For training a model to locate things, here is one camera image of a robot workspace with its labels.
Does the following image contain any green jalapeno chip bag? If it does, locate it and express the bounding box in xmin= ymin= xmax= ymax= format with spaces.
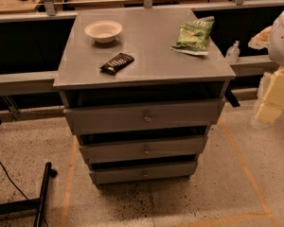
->
xmin=171 ymin=16 xmax=215 ymax=56

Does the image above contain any white paper bowl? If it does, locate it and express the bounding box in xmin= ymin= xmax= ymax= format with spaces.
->
xmin=84 ymin=21 xmax=122 ymax=44

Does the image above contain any black snack bar wrapper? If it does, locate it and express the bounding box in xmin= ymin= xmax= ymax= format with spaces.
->
xmin=100 ymin=53 xmax=134 ymax=75

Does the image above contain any bottom grey drawer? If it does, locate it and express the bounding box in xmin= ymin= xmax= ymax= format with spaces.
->
xmin=90 ymin=161 xmax=197 ymax=185

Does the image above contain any middle grey drawer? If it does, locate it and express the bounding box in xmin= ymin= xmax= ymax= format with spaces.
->
xmin=80 ymin=135 xmax=207 ymax=164

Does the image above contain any black floor cable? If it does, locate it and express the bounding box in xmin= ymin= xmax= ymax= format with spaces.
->
xmin=0 ymin=151 xmax=49 ymax=227

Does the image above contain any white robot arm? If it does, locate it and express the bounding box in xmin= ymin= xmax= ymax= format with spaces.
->
xmin=248 ymin=10 xmax=284 ymax=124

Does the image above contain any grey drawer cabinet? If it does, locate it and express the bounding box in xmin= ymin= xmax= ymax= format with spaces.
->
xmin=54 ymin=8 xmax=235 ymax=172

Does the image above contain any grey drawer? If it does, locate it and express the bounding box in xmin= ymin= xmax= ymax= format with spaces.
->
xmin=90 ymin=161 xmax=197 ymax=185
xmin=80 ymin=135 xmax=207 ymax=164
xmin=64 ymin=99 xmax=224 ymax=135

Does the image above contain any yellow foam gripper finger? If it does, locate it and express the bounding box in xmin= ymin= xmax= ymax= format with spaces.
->
xmin=255 ymin=66 xmax=284 ymax=124

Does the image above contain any grey metal railing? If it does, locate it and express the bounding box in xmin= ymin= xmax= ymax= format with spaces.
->
xmin=0 ymin=0 xmax=284 ymax=96

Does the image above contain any black stand base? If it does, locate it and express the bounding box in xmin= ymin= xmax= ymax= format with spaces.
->
xmin=0 ymin=162 xmax=58 ymax=227

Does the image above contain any top grey drawer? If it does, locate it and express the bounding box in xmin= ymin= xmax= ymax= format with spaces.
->
xmin=64 ymin=99 xmax=224 ymax=135

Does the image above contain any clear sanitizer pump bottle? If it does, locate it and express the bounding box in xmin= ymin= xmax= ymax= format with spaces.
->
xmin=225 ymin=41 xmax=240 ymax=63

